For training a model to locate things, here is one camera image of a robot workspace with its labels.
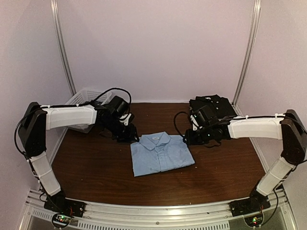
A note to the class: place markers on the light blue long sleeve shirt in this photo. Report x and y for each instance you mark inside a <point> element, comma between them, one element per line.
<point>159,152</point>

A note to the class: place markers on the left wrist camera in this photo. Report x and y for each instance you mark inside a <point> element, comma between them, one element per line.
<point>127,119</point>

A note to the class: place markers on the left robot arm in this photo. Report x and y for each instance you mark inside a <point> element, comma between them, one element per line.
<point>30,133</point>

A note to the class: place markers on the front aluminium rail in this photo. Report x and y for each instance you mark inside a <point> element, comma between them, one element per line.
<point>100,216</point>

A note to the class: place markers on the right aluminium frame post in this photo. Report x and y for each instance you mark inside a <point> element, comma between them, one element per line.
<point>255,20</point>

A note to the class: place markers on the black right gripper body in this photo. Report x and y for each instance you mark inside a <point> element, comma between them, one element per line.
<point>201,139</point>

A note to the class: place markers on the aluminium frame post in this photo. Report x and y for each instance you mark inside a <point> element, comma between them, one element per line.
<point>62,50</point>
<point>255,20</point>

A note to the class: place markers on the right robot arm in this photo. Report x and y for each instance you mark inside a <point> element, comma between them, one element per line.
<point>287,128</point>

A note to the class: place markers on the black folded polo shirt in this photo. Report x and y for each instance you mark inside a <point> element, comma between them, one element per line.
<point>213,105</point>

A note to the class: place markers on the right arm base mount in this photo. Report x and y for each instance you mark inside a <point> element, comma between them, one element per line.
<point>251,209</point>

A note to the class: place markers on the left aluminium frame post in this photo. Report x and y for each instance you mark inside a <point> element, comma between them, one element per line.
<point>62,50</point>

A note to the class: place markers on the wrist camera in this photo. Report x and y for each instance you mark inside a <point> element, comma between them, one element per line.
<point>195,125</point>
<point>127,119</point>

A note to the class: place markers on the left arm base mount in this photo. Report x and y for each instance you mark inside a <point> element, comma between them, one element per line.
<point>63,217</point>

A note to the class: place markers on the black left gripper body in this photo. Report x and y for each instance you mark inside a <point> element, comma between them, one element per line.
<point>122,135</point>

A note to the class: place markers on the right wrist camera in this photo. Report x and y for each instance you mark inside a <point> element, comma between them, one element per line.
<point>195,125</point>

